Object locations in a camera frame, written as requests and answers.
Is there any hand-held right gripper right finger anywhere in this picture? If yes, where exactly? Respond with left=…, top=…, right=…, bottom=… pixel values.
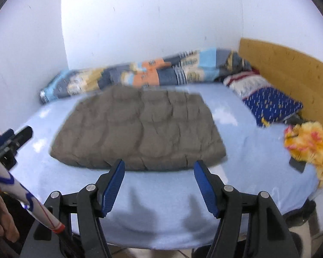
left=193, top=160, right=299, bottom=258

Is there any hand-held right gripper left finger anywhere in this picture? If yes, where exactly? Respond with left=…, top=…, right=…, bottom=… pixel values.
left=20, top=159, right=126, bottom=258

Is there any brown quilted puffer jacket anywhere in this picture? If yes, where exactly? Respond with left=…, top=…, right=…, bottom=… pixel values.
left=50, top=84, right=227, bottom=172

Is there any wooden headboard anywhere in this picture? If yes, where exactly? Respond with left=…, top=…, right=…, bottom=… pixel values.
left=238, top=38, right=323, bottom=146

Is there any yellow fluffy plush item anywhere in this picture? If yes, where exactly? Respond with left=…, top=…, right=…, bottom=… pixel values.
left=283, top=121, right=323, bottom=180

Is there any starry blue patterned pillow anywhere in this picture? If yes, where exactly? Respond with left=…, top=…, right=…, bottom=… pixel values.
left=223, top=70, right=304, bottom=128

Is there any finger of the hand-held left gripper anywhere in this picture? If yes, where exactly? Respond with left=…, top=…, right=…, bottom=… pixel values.
left=10, top=126, right=33, bottom=151
left=0, top=128, right=15, bottom=154

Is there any patchwork cartoon print quilt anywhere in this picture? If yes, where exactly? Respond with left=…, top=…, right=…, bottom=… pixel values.
left=39, top=47, right=255, bottom=105

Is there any person's left hand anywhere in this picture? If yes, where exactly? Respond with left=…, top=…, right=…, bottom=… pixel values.
left=0, top=186, right=20, bottom=244

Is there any small black flat item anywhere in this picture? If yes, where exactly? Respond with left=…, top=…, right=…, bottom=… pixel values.
left=289, top=156, right=306, bottom=174

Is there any light blue bed sheet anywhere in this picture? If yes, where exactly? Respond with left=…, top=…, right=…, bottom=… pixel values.
left=9, top=82, right=323, bottom=250

